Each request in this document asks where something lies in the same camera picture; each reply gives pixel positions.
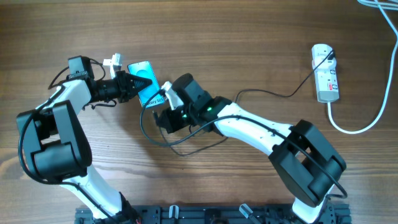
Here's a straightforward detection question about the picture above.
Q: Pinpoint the black usb charging cable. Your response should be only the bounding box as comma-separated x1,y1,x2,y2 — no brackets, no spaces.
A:
152,50,336,157

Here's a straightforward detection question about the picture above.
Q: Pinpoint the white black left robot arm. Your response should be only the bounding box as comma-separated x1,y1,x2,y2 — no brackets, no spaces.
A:
16,54,152,223

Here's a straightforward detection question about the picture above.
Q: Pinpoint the white power strip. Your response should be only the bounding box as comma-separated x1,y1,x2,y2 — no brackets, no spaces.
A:
312,44,340,103

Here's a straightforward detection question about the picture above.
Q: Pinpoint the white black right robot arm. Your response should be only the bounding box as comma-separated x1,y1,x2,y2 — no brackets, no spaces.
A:
156,73,346,223

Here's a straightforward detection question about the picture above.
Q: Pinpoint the white power strip cord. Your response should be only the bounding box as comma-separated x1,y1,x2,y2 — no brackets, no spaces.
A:
326,0,398,136

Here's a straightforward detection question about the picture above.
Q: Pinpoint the white usb charger plug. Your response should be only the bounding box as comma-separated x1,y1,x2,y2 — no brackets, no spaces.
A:
312,52,336,71

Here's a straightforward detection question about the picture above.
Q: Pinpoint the black mounting rail base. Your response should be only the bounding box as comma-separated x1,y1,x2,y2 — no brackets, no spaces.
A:
74,203,352,224

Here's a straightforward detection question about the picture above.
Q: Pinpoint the smartphone with teal screen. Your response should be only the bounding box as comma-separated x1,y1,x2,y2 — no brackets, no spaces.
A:
127,61,165,109

